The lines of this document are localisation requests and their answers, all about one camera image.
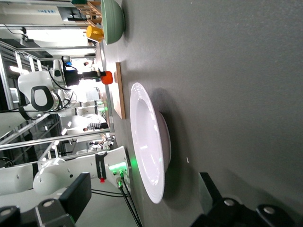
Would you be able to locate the light green bowl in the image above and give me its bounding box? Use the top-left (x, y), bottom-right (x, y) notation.
top-left (101, 0), bottom-right (125, 45)

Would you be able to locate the wooden peg drying rack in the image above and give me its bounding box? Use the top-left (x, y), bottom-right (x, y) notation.
top-left (72, 0), bottom-right (103, 27)

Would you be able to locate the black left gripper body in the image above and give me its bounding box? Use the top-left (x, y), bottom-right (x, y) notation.
top-left (64, 68), bottom-right (83, 87)

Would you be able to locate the white round plate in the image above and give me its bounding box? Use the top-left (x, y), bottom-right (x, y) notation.
top-left (129, 82), bottom-right (171, 204)

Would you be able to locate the person in striped shirt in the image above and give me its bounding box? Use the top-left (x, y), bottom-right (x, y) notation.
top-left (82, 121), bottom-right (109, 132)

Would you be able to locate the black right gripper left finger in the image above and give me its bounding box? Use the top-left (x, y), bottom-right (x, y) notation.
top-left (59, 172), bottom-right (92, 223)

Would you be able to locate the aluminium frame structure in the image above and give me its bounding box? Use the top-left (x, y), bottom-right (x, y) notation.
top-left (0, 23), bottom-right (115, 164)

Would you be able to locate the black left arm base cable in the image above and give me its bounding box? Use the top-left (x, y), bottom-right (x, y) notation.
top-left (115, 178), bottom-right (141, 227)
top-left (119, 171), bottom-right (143, 227)

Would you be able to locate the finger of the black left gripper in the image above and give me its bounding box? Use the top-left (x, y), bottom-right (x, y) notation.
top-left (81, 70), bottom-right (107, 80)

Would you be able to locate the orange fruit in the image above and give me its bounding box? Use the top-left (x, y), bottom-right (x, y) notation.
top-left (101, 70), bottom-right (113, 85)

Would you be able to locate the wooden cutting board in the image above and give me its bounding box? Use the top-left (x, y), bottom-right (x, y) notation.
top-left (113, 62), bottom-right (126, 120)

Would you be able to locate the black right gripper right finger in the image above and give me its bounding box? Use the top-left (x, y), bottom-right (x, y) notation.
top-left (199, 172), bottom-right (225, 211)

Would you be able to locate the yellow cup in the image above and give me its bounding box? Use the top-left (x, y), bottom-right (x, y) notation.
top-left (86, 25), bottom-right (105, 44)

